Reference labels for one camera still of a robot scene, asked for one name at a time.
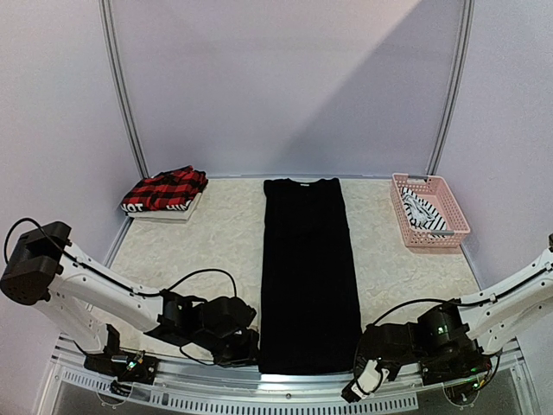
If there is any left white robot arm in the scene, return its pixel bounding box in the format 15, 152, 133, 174
1, 219, 259, 376

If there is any aluminium front rail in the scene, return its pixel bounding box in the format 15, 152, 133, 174
38, 335, 540, 414

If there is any black white striped garment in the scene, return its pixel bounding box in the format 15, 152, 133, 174
401, 187, 447, 231

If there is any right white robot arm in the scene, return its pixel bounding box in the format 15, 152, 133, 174
351, 247, 552, 394

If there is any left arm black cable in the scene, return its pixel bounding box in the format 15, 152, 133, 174
3, 216, 238, 368

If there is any white folded garment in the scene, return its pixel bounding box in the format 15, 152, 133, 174
125, 193, 203, 222

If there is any red black plaid shirt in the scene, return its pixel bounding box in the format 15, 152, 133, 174
120, 165, 208, 214

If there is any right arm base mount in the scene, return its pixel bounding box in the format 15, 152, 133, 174
419, 348, 503, 386

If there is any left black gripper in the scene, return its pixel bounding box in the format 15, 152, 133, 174
194, 329, 265, 369

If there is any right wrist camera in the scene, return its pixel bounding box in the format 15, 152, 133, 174
341, 360, 390, 403

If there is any black t-shirt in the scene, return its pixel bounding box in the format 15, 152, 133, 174
258, 178, 361, 375

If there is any right aluminium frame post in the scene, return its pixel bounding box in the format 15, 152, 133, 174
426, 0, 474, 176

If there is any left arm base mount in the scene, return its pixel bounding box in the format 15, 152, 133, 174
84, 324, 161, 385

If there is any aluminium frame post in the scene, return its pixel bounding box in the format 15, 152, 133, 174
426, 0, 474, 176
98, 0, 150, 181

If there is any pink plastic basket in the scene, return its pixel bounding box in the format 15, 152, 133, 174
391, 173, 470, 251

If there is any left aluminium frame post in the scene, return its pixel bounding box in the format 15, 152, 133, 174
98, 0, 150, 181

